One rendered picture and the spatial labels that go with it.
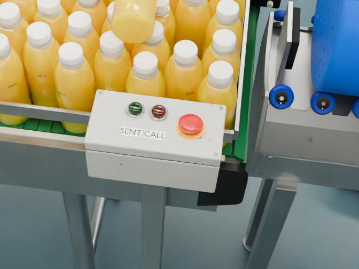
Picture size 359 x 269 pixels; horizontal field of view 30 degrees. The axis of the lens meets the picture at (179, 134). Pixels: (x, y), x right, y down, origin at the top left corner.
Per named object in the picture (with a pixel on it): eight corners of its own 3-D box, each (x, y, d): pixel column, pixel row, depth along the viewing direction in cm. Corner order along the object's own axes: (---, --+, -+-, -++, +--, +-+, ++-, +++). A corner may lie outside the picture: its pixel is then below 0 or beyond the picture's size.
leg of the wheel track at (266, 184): (260, 253, 208) (300, 141, 156) (242, 251, 208) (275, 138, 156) (261, 236, 211) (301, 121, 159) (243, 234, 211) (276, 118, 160)
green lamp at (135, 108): (141, 117, 100) (141, 112, 99) (126, 115, 100) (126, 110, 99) (143, 105, 101) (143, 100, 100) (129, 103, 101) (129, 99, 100)
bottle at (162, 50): (167, 84, 129) (171, 19, 115) (169, 112, 125) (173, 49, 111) (131, 84, 129) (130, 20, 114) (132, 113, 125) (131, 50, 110)
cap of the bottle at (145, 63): (128, 68, 108) (128, 60, 107) (143, 54, 110) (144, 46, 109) (146, 80, 107) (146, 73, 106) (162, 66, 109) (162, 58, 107)
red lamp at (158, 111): (164, 120, 100) (165, 115, 99) (150, 118, 100) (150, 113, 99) (166, 108, 101) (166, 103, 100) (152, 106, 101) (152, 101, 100)
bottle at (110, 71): (93, 121, 123) (87, 58, 109) (100, 92, 127) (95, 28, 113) (130, 126, 123) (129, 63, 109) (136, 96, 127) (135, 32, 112)
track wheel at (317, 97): (338, 93, 119) (336, 90, 121) (313, 89, 119) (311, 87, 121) (334, 117, 120) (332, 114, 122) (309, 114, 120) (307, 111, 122)
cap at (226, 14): (239, 8, 117) (240, 0, 116) (236, 24, 115) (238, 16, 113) (217, 5, 117) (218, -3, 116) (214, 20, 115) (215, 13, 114)
